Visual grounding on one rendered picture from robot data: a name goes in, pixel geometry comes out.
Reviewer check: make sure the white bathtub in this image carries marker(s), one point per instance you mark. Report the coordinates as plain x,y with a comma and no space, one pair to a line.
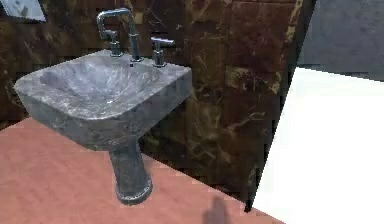
326,150

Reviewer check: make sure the grey marble pedestal sink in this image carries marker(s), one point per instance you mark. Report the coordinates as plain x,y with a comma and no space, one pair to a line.
100,96

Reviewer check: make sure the chrome sink faucet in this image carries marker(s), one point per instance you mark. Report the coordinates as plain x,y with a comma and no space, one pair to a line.
133,40

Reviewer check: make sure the wall mirror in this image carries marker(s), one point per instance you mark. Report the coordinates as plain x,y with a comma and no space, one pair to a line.
23,8

